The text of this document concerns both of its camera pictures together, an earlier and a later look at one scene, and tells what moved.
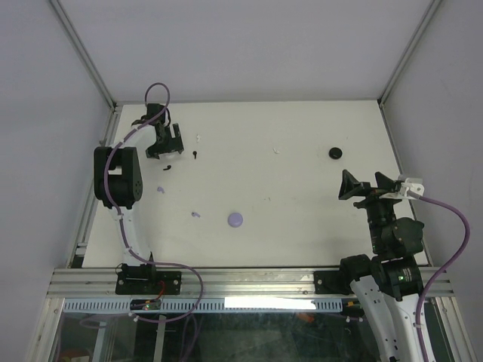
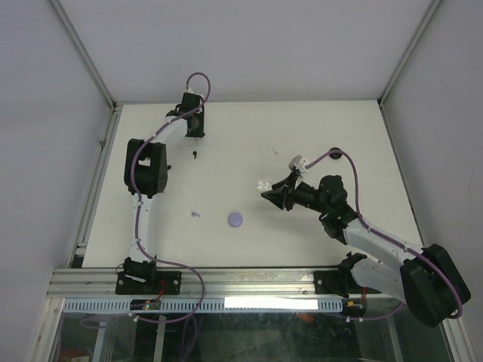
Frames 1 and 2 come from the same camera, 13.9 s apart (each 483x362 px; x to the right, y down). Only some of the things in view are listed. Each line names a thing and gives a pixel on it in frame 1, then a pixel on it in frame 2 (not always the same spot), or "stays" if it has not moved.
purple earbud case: x=235 y=219 stays
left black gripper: x=174 y=144 -> x=200 y=132
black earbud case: x=335 y=153 stays
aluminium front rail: x=100 y=283 stays
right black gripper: x=350 y=185 -> x=278 y=195
